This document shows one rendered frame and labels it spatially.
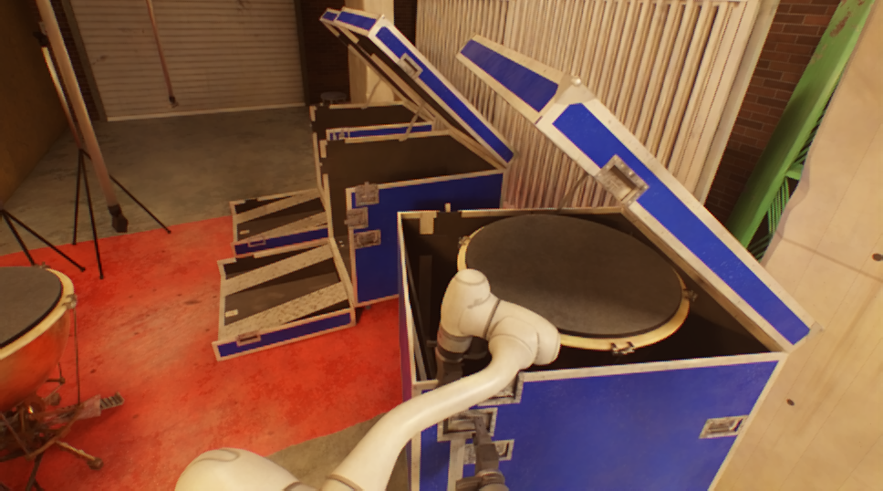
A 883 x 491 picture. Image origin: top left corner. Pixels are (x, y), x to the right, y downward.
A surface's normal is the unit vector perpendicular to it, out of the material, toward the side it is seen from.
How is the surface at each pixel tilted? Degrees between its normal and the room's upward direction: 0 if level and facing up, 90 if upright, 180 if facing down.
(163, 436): 0
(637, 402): 90
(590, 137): 90
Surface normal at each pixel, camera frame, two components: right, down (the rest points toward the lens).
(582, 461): 0.13, 0.46
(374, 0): 0.47, 0.42
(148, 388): 0.04, -0.89
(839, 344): -0.88, 0.18
